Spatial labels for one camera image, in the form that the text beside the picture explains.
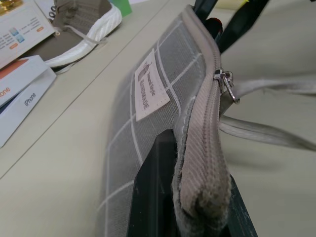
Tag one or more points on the brown sneaker white sole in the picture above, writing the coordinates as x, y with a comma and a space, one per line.
81, 32

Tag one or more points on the grey grid mesh zipper pouch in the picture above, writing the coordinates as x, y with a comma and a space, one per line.
153, 98

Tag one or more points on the white printed cardboard box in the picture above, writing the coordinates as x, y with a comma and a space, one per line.
22, 32

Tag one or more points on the white iPhone box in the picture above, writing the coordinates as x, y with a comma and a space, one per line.
27, 106

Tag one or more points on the green plastic object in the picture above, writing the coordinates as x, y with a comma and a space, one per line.
126, 7

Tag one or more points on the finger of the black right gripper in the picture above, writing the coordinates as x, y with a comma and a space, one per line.
205, 8
239, 22

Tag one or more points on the orange iPhone box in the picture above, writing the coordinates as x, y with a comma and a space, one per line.
17, 74

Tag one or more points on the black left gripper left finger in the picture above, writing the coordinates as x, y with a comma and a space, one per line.
150, 192

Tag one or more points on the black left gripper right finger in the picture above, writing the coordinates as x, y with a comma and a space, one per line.
240, 219

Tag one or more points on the yellow highlighter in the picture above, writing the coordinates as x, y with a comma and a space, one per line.
232, 3

